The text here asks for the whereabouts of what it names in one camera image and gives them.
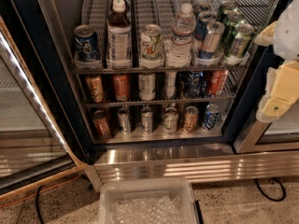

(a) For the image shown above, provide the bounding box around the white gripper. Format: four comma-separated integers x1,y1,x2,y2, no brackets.
254,0,299,123

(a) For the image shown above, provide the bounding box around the green white 7up can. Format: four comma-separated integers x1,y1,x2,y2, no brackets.
140,24,163,61

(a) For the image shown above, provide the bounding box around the front green can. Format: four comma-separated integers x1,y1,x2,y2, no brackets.
224,23,254,58

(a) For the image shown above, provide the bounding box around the middle green can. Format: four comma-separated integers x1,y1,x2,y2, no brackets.
221,11,245,47

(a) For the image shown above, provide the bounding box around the red can middle shelf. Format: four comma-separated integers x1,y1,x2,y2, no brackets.
206,70,228,96

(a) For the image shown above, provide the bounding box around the front silver blue energy can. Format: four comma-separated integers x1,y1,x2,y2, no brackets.
198,21,225,60

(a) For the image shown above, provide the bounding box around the rear green can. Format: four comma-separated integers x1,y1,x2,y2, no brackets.
216,0,238,22

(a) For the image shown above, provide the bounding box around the blue can bottom shelf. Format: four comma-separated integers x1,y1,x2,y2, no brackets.
202,104,220,131

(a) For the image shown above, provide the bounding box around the blue can shelf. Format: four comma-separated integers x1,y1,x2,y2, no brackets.
184,71,203,98
202,104,220,131

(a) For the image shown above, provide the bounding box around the middle blue energy can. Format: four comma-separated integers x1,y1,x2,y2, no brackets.
195,11,216,42

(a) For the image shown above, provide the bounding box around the blue can middle shelf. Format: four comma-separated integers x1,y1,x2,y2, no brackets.
184,71,203,98

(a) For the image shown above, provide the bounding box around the rear blue energy can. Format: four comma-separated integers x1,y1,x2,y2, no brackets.
193,2,211,17

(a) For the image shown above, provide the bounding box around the tan can bottom shelf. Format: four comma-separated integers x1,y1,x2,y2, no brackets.
183,105,199,133

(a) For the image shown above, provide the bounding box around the tan can shelf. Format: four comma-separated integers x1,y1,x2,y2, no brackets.
183,105,199,133
86,76,104,103

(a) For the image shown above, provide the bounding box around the silver slim can middle shelf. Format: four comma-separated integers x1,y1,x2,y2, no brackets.
164,71,177,98

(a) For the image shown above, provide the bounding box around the white green can bottom shelf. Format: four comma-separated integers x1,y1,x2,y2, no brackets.
163,107,178,134

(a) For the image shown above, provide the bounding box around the white can middle shelf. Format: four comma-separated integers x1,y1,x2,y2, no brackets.
138,74,156,101

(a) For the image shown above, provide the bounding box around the stainless steel fridge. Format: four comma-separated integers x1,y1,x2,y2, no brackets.
0,0,299,189

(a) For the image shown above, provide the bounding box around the silver can bottom shelf centre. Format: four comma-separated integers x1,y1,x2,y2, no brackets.
141,106,153,134

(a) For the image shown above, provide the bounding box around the orange can middle shelf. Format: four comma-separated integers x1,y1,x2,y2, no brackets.
113,74,130,101

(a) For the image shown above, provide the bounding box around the silver can bottom shelf left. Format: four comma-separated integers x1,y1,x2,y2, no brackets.
117,107,131,135

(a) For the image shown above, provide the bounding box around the tan can middle shelf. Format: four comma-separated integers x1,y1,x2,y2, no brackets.
86,76,104,103

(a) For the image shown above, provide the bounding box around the copper can bottom shelf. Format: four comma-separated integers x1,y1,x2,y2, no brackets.
93,110,111,136

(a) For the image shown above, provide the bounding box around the blue pepsi can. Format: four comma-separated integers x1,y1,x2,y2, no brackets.
74,24,100,62

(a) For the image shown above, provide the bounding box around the open glass fridge door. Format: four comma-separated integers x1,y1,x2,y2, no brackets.
0,17,87,200

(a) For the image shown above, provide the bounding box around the clear water bottle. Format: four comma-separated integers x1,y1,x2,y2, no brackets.
166,3,196,67

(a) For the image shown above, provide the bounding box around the front tea bottle white cap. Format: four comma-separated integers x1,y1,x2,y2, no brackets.
107,0,131,63

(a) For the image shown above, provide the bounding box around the clear plastic bin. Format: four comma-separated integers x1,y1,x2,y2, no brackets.
97,177,200,224

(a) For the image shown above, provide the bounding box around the black power cable right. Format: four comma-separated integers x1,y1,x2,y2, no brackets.
254,176,287,203

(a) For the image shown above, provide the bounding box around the orange cable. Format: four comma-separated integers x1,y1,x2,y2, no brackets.
0,173,82,209

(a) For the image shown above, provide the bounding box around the black cable left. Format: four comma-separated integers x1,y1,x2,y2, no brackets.
35,184,48,224

